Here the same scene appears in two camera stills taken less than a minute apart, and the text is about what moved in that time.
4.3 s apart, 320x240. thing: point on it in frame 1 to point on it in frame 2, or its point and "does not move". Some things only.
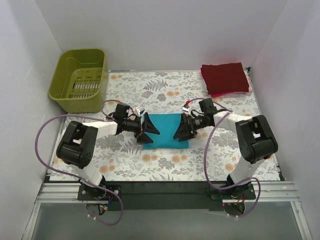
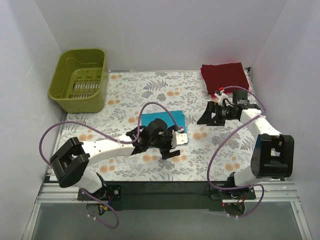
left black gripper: x=141 y=126 to x=169 y=144
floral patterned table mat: x=160 y=126 does not move
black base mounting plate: x=165 y=196 does not move
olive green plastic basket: x=78 y=80 does not move
